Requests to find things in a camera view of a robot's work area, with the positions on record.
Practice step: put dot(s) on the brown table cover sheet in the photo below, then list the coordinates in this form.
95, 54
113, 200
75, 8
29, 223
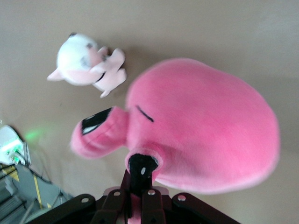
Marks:
210, 30

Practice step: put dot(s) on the pale pink puppy plush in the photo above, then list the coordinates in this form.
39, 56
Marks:
79, 63

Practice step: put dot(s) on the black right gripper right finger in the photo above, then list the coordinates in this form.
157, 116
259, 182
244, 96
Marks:
158, 210

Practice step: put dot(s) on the round hot pink plush toy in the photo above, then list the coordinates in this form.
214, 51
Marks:
198, 128

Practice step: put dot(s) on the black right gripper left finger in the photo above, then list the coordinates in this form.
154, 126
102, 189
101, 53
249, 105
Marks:
109, 207

